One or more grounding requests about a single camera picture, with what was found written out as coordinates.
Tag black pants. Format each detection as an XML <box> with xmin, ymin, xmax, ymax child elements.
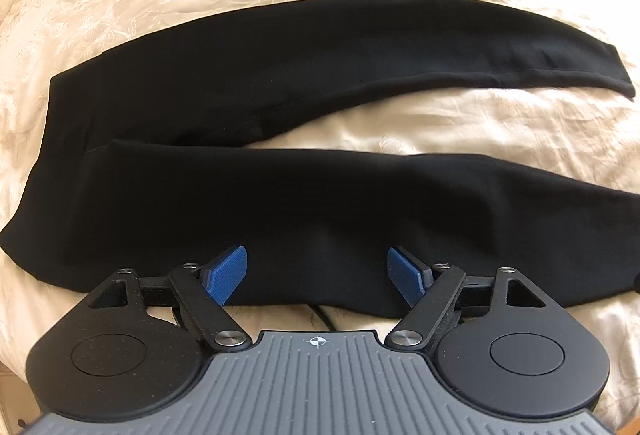
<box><xmin>1</xmin><ymin>0</ymin><xmax>639</xmax><ymax>317</ymax></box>

